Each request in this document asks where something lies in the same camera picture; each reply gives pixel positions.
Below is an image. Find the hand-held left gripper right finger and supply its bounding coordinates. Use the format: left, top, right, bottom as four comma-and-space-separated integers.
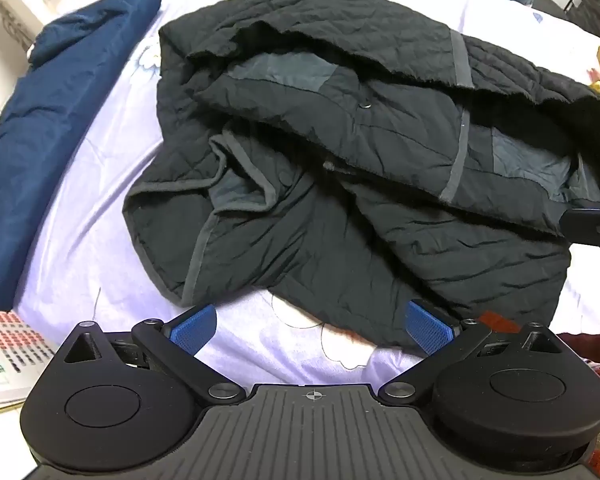
378, 299, 564, 404

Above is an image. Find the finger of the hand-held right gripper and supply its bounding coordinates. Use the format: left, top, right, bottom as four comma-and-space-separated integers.
561, 207, 600, 262

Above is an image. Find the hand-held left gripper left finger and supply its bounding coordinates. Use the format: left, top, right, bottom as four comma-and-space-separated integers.
60, 304, 244, 404

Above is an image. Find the black quilted jacket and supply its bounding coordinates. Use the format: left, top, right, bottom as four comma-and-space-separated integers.
122, 0, 600, 358

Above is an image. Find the dark red cloth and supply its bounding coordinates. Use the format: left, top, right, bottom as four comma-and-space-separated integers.
477, 310, 600, 376

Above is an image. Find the red printed paper chart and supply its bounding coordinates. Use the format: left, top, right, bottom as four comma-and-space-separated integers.
0, 306, 57, 407

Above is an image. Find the lavender floral bed sheet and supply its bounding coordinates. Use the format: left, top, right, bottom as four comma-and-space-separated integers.
12, 0, 600, 386

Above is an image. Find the navy blue blanket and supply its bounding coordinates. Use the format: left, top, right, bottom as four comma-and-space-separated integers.
0, 0, 163, 313

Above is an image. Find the white cabinet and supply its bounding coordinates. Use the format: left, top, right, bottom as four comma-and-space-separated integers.
0, 0, 153, 61

